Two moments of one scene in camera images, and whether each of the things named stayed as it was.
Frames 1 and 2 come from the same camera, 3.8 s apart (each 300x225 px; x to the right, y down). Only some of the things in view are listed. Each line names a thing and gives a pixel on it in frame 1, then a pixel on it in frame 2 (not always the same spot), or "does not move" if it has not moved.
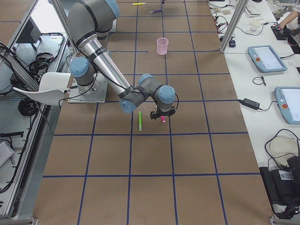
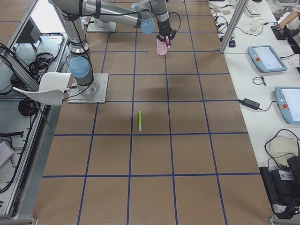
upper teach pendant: x=266 y=58 does not move
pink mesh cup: x=162 y=45 does not move
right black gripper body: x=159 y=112 -> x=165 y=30
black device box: x=283 y=185 does not move
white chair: x=53 y=86 does not move
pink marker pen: x=162 y=119 -> x=168 y=43
